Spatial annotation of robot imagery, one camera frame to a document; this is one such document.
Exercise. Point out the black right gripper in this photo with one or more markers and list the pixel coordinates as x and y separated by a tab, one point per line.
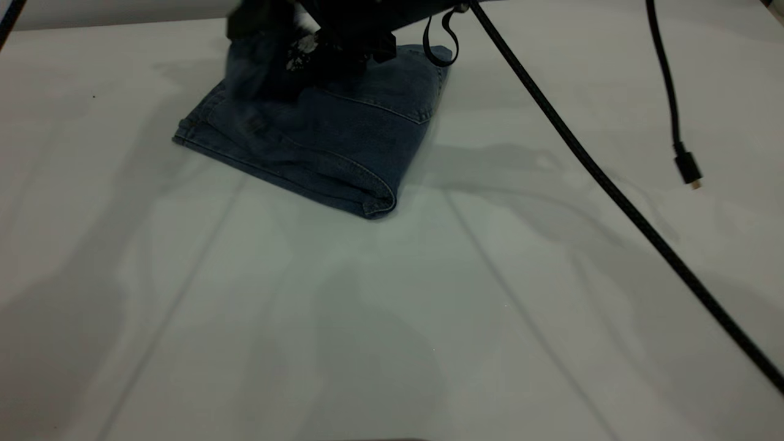
355	24

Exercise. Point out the blue denim short pants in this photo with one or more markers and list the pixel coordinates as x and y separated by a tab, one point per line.
343	141

